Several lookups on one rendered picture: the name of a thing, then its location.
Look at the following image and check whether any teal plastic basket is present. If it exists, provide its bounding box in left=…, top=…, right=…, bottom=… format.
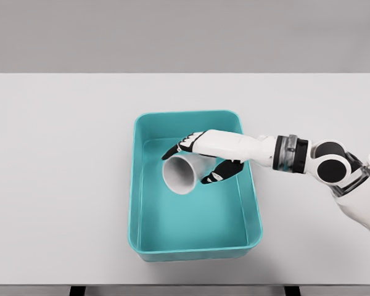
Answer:
left=128, top=109, right=263, bottom=263

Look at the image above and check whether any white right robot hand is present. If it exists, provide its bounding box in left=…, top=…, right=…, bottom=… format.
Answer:
left=161, top=129, right=246, bottom=186

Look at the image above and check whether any white paper cup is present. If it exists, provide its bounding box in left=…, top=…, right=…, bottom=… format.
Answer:
left=162, top=152, right=218, bottom=196

